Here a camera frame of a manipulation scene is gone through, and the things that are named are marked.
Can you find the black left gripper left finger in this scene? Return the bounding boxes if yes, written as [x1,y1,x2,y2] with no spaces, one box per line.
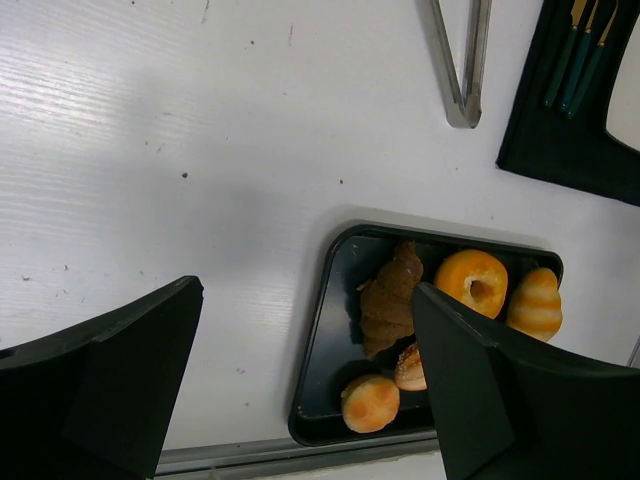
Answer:
[1,276,203,479]

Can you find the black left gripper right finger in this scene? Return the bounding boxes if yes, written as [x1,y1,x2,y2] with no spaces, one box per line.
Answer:
[411,283,639,479]

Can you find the striped yellow bread roll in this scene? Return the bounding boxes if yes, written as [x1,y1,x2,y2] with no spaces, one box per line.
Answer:
[506,268,563,342]

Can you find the orange glazed donut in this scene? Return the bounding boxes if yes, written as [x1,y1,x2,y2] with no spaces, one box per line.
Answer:
[434,249,508,319]

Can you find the brown chocolate croissant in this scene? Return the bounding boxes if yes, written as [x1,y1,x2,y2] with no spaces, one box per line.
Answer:
[360,241,424,358]

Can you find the metal tongs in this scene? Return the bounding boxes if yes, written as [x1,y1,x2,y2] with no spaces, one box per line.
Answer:
[428,0,494,130]

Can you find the sesame oval bun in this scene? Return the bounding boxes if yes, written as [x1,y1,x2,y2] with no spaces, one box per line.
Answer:
[394,342,427,392]

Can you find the round golden bun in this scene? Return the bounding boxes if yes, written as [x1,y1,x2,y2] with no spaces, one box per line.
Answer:
[340,374,400,434]

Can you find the black baking tray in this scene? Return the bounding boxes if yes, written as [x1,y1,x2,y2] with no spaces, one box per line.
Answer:
[288,224,564,447]

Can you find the black place mat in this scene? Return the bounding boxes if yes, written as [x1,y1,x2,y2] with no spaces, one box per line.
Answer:
[496,1,639,206]

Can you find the white square plate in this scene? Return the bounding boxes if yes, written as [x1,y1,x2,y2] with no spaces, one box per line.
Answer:
[605,20,640,153]

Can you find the aluminium front rail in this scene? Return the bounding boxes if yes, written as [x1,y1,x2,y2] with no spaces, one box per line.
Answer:
[155,432,439,479]

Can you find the green handled fork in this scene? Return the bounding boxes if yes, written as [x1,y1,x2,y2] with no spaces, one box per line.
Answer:
[565,1,619,119]

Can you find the green handled spoon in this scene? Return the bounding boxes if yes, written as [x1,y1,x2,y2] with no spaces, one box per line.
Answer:
[559,0,599,113]

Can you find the green handled knife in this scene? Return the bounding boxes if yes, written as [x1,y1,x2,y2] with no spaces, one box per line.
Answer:
[543,0,588,108]

